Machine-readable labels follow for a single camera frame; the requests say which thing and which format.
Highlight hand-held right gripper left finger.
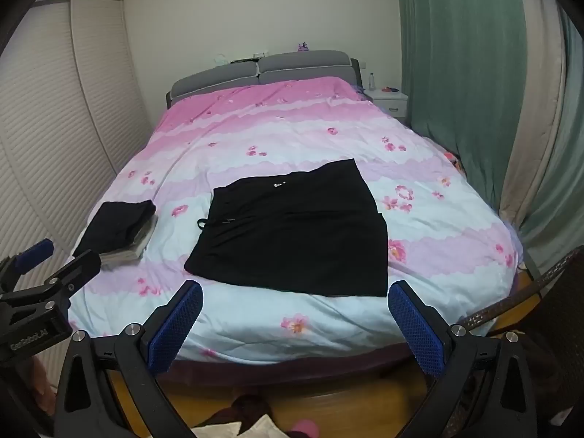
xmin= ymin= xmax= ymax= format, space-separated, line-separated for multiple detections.
xmin=54 ymin=280 xmax=204 ymax=438

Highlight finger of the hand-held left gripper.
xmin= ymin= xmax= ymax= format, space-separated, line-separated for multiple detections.
xmin=43 ymin=250 xmax=102 ymax=312
xmin=0 ymin=238 xmax=54 ymax=293

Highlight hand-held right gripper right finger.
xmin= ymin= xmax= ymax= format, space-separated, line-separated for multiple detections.
xmin=388 ymin=280 xmax=548 ymax=438

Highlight black pants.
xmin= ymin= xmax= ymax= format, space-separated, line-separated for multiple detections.
xmin=183 ymin=158 xmax=388 ymax=297
xmin=73 ymin=201 xmax=157 ymax=258

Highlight folded black pants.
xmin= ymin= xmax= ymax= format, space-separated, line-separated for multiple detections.
xmin=73 ymin=201 xmax=157 ymax=258

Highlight person's left hand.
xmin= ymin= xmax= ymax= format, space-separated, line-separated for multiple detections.
xmin=26 ymin=357 xmax=56 ymax=412

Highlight folded grey clothes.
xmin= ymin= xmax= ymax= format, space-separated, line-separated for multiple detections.
xmin=98 ymin=215 xmax=158 ymax=268

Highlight white louvered wardrobe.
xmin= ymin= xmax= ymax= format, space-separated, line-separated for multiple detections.
xmin=0 ymin=0 xmax=153 ymax=375

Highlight white cloth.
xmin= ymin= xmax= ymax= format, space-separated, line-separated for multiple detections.
xmin=192 ymin=414 xmax=293 ymax=438

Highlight pink slipper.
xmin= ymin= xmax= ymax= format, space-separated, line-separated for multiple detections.
xmin=287 ymin=420 xmax=321 ymax=438

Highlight green curtain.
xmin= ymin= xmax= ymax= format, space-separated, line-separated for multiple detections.
xmin=393 ymin=0 xmax=525 ymax=220
xmin=520 ymin=9 xmax=584 ymax=256

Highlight pink floral duvet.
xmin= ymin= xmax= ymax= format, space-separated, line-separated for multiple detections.
xmin=68 ymin=77 xmax=522 ymax=366

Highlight white nightstand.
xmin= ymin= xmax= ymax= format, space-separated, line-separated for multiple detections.
xmin=365 ymin=88 xmax=410 ymax=125

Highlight beige curtain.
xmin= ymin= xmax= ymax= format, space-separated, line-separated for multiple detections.
xmin=497 ymin=0 xmax=571 ymax=238

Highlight grey bed headboard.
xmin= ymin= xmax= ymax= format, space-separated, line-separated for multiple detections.
xmin=165 ymin=50 xmax=366 ymax=110

